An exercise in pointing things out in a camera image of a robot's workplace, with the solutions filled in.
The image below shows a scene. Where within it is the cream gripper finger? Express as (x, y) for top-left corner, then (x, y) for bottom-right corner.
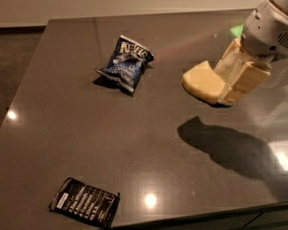
(214, 38), (252, 84)
(218, 61), (271, 106)

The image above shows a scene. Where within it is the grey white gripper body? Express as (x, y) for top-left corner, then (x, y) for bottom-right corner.
(241, 0), (288, 60)

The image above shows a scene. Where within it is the yellow wavy sponge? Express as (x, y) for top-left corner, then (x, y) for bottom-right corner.
(181, 60), (225, 104)

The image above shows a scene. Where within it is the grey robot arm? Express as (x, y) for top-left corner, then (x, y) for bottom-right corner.
(214, 0), (288, 106)

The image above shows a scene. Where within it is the blue chip bag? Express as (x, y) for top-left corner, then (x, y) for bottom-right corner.
(96, 34), (154, 93)

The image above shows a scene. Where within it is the black snack bar wrapper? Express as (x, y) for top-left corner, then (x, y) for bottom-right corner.
(49, 177), (120, 230)

